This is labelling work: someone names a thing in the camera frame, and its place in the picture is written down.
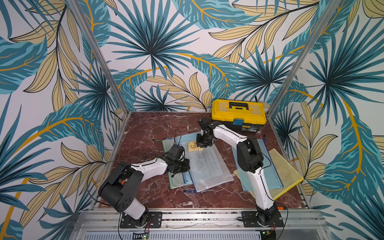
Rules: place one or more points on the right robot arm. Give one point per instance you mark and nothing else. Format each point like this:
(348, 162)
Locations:
(250, 159)

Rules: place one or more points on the white blue-edged mesh document bag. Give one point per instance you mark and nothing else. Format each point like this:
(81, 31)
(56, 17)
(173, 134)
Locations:
(207, 168)

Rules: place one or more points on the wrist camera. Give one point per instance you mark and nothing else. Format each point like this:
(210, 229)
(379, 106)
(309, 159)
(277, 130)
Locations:
(175, 154)
(205, 123)

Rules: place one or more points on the yellow black toolbox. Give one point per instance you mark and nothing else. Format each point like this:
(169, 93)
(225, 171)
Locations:
(239, 115)

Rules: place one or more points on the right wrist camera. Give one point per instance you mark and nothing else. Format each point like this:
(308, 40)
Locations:
(205, 123)

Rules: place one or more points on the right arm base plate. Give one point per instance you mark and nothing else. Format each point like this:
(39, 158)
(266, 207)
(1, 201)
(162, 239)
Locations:
(254, 219)

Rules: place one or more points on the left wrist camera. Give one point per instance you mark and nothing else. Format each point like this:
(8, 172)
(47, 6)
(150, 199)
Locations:
(175, 154)

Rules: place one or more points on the cream wiping cloth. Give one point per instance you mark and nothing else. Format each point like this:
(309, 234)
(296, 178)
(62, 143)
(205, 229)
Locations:
(194, 147)

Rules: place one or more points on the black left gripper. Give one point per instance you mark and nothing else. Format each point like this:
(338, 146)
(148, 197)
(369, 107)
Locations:
(186, 168)

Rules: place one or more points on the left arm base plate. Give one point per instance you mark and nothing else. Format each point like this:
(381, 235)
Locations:
(147, 219)

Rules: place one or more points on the aluminium front rail frame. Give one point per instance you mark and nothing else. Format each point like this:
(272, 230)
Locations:
(201, 224)

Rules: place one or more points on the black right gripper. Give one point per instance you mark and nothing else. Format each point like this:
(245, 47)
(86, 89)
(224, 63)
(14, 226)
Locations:
(202, 142)

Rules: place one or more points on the light blue mesh document bag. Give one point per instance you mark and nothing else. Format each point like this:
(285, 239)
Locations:
(185, 140)

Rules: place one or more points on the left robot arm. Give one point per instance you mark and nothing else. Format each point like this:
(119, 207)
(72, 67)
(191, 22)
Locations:
(120, 188)

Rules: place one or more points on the green-edged mesh document bag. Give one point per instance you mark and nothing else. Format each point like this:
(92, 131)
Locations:
(177, 180)

